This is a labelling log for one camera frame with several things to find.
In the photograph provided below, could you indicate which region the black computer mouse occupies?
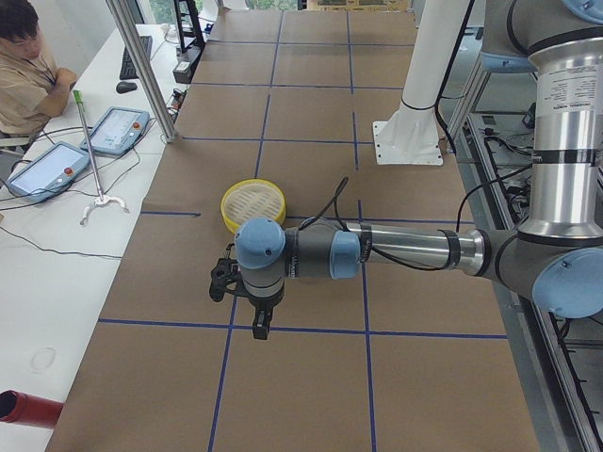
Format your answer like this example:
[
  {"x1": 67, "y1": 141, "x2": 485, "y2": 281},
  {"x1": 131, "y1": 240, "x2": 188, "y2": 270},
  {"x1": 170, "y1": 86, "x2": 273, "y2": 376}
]
[{"x1": 115, "y1": 81, "x2": 138, "y2": 94}]

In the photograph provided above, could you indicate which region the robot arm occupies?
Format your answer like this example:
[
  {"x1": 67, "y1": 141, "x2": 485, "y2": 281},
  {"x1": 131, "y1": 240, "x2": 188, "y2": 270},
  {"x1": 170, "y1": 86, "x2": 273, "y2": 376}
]
[{"x1": 209, "y1": 1, "x2": 602, "y2": 340}]

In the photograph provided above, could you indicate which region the yellow bamboo steamer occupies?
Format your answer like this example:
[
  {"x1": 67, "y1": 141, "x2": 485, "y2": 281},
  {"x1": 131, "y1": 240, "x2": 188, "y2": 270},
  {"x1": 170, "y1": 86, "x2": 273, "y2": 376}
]
[{"x1": 220, "y1": 179, "x2": 286, "y2": 234}]

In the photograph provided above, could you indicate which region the far teach pendant tablet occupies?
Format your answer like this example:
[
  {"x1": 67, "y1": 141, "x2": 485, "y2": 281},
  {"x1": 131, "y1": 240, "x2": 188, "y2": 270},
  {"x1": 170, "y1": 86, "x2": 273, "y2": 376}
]
[{"x1": 89, "y1": 106, "x2": 151, "y2": 157}]

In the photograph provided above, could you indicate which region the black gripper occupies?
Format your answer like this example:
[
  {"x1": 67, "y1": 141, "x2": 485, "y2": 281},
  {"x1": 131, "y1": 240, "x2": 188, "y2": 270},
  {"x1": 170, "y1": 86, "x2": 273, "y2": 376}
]
[{"x1": 244, "y1": 282, "x2": 285, "y2": 339}]

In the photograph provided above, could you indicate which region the white camera mast pillar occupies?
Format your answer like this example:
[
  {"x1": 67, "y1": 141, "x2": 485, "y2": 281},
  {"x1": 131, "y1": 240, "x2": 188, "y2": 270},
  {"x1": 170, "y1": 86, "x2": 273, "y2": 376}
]
[{"x1": 373, "y1": 0, "x2": 473, "y2": 166}]

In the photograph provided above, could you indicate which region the reacher grabber stick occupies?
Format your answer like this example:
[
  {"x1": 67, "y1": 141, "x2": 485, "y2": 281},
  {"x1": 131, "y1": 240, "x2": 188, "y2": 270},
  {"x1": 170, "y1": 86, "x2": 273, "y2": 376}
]
[{"x1": 73, "y1": 89, "x2": 129, "y2": 226}]

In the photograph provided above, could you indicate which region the brown paper table cover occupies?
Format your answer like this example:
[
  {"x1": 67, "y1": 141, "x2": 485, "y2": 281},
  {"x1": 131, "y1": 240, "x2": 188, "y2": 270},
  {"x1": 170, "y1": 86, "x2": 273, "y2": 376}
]
[{"x1": 48, "y1": 11, "x2": 539, "y2": 451}]

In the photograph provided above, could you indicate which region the teach pendant tablet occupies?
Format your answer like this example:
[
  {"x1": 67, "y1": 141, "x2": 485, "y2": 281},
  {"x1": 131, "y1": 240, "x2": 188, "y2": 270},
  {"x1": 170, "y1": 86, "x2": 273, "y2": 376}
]
[
  {"x1": 7, "y1": 141, "x2": 90, "y2": 202},
  {"x1": 89, "y1": 106, "x2": 151, "y2": 157}
]

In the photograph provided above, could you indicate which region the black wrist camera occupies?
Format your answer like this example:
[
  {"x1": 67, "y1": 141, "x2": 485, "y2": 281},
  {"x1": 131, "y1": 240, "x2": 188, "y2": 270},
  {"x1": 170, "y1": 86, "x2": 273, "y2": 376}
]
[{"x1": 209, "y1": 257, "x2": 240, "y2": 302}]

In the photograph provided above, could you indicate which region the aluminium frame post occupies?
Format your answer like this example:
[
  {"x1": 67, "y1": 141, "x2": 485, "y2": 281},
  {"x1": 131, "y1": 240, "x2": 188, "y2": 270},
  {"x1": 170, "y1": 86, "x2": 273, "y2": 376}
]
[{"x1": 106, "y1": 0, "x2": 176, "y2": 143}]

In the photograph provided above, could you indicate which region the seated person beige shirt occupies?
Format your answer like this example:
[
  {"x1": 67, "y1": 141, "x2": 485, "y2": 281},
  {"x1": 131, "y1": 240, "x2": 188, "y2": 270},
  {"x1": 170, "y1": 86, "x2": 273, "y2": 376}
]
[{"x1": 1, "y1": 1, "x2": 77, "y2": 137}]

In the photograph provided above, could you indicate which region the black keyboard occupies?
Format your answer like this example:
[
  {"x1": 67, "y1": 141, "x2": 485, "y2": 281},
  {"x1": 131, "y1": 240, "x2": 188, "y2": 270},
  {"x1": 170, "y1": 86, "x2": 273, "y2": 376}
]
[{"x1": 119, "y1": 35, "x2": 154, "y2": 81}]

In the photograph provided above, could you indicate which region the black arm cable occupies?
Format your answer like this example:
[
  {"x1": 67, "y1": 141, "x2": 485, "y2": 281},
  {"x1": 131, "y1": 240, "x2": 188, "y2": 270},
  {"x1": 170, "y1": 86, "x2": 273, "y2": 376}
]
[{"x1": 296, "y1": 176, "x2": 453, "y2": 272}]

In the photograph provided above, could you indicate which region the red cylinder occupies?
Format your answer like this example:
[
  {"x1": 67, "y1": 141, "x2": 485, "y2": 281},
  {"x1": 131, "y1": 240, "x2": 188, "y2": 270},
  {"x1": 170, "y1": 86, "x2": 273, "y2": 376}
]
[{"x1": 1, "y1": 390, "x2": 64, "y2": 428}]

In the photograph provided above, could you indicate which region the near teach pendant tablet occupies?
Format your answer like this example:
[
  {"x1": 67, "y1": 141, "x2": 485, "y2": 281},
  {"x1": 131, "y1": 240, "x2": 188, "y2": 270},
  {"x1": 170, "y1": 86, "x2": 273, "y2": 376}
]
[{"x1": 7, "y1": 141, "x2": 90, "y2": 202}]

